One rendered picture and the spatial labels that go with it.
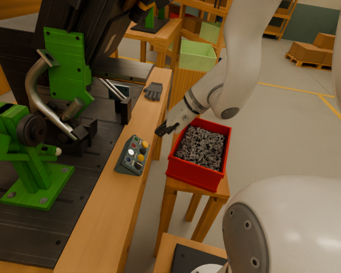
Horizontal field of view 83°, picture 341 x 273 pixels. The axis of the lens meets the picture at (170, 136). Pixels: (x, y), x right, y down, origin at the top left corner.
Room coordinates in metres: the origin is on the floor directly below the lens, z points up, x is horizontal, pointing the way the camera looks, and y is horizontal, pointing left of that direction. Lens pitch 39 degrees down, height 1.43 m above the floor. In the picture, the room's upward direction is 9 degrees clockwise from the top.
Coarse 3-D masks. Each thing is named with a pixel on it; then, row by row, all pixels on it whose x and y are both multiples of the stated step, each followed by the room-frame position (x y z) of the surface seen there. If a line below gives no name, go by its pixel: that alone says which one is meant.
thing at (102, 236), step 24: (168, 72) 1.36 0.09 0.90; (144, 96) 0.95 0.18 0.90; (144, 120) 0.73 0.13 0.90; (120, 144) 0.54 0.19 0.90; (144, 168) 0.44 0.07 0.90; (96, 192) 0.32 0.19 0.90; (120, 192) 0.33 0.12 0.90; (96, 216) 0.25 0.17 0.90; (120, 216) 0.26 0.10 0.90; (72, 240) 0.18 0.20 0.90; (96, 240) 0.19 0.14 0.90; (120, 240) 0.20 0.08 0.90; (72, 264) 0.13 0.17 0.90; (96, 264) 0.14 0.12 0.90; (120, 264) 0.16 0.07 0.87
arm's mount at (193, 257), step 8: (176, 248) 0.20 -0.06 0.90; (184, 248) 0.21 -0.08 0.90; (192, 248) 0.21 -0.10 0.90; (176, 256) 0.18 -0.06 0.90; (184, 256) 0.19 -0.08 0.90; (192, 256) 0.19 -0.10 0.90; (200, 256) 0.19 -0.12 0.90; (208, 256) 0.20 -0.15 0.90; (216, 256) 0.20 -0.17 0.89; (176, 264) 0.17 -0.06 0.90; (184, 264) 0.17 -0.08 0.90; (192, 264) 0.17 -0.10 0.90; (200, 264) 0.18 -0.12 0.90; (224, 264) 0.19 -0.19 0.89; (176, 272) 0.15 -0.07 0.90; (184, 272) 0.15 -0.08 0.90
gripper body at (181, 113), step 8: (184, 96) 0.53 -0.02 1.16; (176, 104) 0.57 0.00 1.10; (184, 104) 0.52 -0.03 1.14; (176, 112) 0.51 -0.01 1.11; (184, 112) 0.49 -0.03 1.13; (192, 112) 0.49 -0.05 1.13; (168, 120) 0.51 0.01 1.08; (176, 120) 0.48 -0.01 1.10; (184, 120) 0.49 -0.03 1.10; (192, 120) 0.49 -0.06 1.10; (176, 128) 0.48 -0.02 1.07
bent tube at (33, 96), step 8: (48, 56) 0.56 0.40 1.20; (40, 64) 0.53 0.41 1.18; (48, 64) 0.54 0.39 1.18; (56, 64) 0.54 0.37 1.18; (32, 72) 0.52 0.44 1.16; (40, 72) 0.53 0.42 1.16; (32, 80) 0.52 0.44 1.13; (32, 88) 0.51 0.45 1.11; (32, 96) 0.50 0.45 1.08; (40, 104) 0.50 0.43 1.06; (48, 112) 0.49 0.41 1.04; (56, 120) 0.49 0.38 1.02; (64, 128) 0.48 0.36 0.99; (72, 128) 0.49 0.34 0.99; (72, 136) 0.47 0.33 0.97
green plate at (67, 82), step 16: (48, 32) 0.58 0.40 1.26; (64, 32) 0.59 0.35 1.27; (80, 32) 0.59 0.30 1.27; (48, 48) 0.57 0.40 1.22; (64, 48) 0.58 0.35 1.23; (80, 48) 0.58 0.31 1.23; (64, 64) 0.56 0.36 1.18; (80, 64) 0.56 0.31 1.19; (64, 80) 0.55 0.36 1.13; (80, 80) 0.55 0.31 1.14; (64, 96) 0.54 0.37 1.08
